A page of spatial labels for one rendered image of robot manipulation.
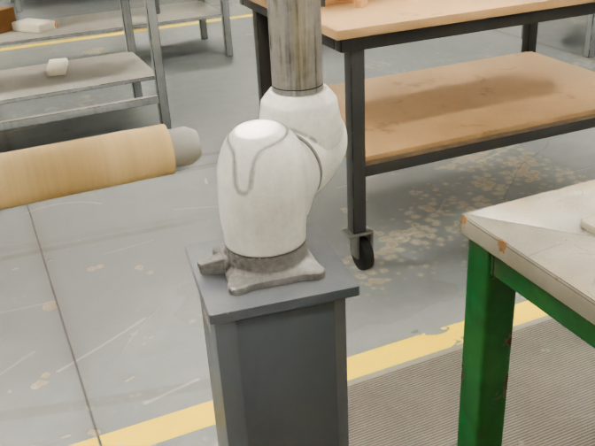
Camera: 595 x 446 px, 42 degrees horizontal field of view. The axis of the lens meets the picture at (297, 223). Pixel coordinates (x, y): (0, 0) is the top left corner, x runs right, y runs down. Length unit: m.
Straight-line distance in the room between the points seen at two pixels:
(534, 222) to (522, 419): 1.15
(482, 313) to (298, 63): 0.59
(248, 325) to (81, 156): 0.93
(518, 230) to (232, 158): 0.51
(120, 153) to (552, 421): 1.85
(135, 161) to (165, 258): 2.54
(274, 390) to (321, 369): 0.10
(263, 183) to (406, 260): 1.63
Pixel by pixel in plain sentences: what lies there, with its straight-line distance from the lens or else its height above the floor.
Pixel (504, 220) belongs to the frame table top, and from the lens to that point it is 1.11.
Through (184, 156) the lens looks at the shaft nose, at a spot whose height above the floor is 1.25.
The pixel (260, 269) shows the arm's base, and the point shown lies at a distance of 1.38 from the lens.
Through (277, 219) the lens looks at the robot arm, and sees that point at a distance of 1.33.
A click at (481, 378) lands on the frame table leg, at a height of 0.68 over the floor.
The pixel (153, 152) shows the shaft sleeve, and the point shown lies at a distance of 0.47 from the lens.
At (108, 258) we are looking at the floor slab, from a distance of 3.07.
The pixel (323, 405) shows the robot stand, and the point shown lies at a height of 0.44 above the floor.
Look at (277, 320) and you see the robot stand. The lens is 1.38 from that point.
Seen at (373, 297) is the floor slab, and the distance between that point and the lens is 2.66.
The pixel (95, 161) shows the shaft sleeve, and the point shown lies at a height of 1.26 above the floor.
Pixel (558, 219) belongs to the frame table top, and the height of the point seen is 0.93.
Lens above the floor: 1.42
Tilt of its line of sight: 27 degrees down
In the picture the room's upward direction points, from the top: 3 degrees counter-clockwise
